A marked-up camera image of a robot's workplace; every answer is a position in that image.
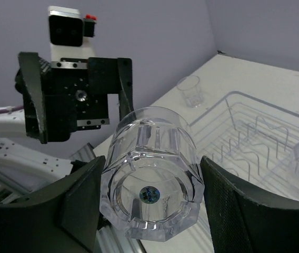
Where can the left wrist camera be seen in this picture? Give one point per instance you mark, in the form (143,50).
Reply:
(70,33)

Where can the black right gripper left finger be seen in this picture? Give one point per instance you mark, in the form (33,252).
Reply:
(61,217)

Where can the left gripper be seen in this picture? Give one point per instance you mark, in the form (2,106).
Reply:
(63,97)

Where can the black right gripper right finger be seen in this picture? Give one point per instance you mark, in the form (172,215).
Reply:
(246,218)

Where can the white wire dish rack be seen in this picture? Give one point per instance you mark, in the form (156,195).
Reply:
(249,137)

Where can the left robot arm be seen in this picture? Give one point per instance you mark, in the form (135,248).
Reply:
(23,169)

